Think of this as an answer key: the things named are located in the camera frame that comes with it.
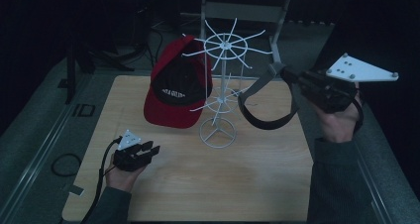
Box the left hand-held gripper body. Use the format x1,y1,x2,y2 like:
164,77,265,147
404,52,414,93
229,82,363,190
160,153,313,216
112,128,147,172

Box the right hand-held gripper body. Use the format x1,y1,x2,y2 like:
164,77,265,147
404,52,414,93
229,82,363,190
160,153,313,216
298,53,399,115

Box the red baseball cap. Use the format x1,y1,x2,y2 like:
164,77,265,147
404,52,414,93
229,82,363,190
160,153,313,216
143,35,213,130

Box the white wire hat rack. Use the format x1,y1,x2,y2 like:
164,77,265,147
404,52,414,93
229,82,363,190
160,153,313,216
181,17,275,150

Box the person's left hand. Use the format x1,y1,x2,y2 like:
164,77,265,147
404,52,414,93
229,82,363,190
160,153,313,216
104,154,147,193

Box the person's right hand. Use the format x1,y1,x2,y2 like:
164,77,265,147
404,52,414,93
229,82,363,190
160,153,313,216
312,81,365,145

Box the grey tape piece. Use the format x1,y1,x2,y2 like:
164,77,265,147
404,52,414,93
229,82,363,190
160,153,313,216
68,184,85,197

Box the black tripod stand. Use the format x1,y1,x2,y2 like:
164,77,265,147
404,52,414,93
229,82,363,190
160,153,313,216
63,40,136,105

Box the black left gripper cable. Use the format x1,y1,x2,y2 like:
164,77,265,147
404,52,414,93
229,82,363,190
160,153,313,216
80,136,124,224

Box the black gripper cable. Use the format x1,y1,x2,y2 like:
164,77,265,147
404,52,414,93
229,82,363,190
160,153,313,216
352,89,366,134
80,136,124,224

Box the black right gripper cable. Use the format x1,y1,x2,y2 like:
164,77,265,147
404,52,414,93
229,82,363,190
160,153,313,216
352,89,366,134

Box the black rectangular floor frame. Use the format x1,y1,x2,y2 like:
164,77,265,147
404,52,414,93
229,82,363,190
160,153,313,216
71,103,97,119

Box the black cable loop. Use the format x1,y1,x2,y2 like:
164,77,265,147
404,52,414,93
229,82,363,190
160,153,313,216
51,153,82,178

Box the grey metal table frame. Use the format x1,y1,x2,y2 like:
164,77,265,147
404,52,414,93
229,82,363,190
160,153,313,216
195,0,294,73

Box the black floor cables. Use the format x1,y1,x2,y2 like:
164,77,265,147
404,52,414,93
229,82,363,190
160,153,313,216
144,27,166,69

